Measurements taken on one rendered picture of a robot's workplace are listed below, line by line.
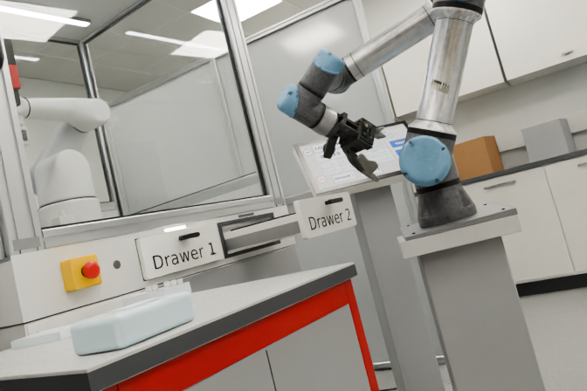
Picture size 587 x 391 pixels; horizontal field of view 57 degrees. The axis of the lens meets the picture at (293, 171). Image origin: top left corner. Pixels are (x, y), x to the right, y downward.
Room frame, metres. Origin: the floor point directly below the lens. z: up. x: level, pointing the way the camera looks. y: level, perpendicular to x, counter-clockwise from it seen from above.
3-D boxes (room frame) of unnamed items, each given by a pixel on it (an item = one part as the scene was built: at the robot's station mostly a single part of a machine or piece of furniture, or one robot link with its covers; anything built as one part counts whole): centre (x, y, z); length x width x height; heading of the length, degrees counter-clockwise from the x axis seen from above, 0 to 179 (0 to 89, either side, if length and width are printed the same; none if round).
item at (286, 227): (1.75, 0.11, 0.86); 0.40 x 0.26 x 0.06; 56
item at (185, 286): (1.20, 0.35, 0.78); 0.12 x 0.08 x 0.04; 61
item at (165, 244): (1.54, 0.36, 0.87); 0.29 x 0.02 x 0.11; 146
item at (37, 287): (1.85, 0.73, 0.87); 1.02 x 0.95 x 0.14; 146
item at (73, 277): (1.26, 0.53, 0.88); 0.07 x 0.05 x 0.07; 146
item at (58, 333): (1.08, 0.53, 0.77); 0.13 x 0.09 x 0.02; 69
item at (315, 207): (1.64, -0.07, 0.87); 0.29 x 0.02 x 0.11; 146
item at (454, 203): (1.44, -0.36, 0.83); 0.15 x 0.15 x 0.10
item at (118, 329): (0.77, 0.26, 0.78); 0.15 x 0.10 x 0.04; 153
